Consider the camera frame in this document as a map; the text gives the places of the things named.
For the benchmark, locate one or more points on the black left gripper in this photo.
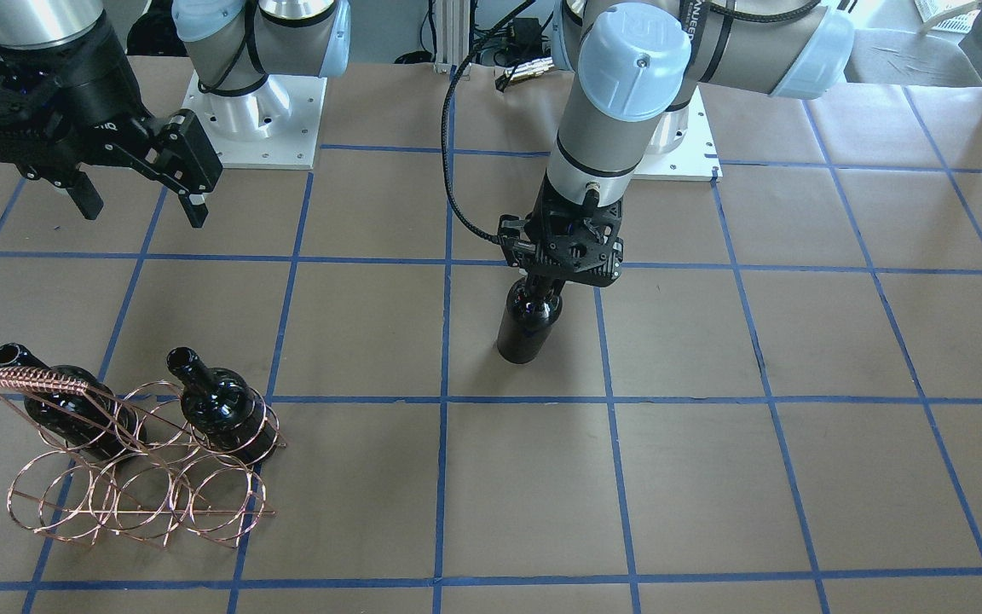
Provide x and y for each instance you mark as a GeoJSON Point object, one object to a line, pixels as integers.
{"type": "Point", "coordinates": [509, 231]}

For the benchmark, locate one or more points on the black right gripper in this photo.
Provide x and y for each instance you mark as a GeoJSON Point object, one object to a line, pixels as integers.
{"type": "Point", "coordinates": [106, 95]}

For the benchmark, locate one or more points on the dark wine bottle being moved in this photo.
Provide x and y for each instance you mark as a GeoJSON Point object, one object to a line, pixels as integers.
{"type": "Point", "coordinates": [533, 306]}

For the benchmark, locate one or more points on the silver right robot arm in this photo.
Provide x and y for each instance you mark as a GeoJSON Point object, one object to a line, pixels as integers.
{"type": "Point", "coordinates": [236, 45]}

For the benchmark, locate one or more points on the dark wine bottle in basket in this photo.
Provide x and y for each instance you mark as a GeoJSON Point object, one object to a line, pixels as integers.
{"type": "Point", "coordinates": [221, 406]}

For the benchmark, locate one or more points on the grey office chair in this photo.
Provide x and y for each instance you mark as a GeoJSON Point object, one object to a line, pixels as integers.
{"type": "Point", "coordinates": [906, 58]}

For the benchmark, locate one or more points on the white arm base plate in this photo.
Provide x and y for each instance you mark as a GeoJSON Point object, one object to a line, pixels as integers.
{"type": "Point", "coordinates": [274, 128]}
{"type": "Point", "coordinates": [682, 147]}

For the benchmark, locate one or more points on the aluminium frame post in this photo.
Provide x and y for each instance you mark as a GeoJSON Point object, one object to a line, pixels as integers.
{"type": "Point", "coordinates": [451, 32]}

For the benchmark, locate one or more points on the copper wire wine basket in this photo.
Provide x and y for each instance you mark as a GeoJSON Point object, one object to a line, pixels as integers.
{"type": "Point", "coordinates": [168, 479]}

